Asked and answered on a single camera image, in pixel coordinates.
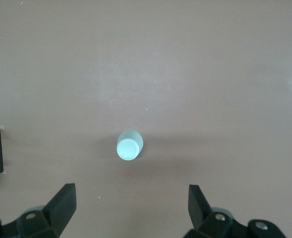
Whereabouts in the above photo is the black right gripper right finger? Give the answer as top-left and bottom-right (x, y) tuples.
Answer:
(182, 184), (285, 238)

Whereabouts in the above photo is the mint green plastic cup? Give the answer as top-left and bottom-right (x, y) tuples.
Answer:
(116, 128), (145, 162)

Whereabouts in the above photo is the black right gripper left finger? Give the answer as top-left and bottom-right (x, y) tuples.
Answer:
(0, 183), (77, 238)

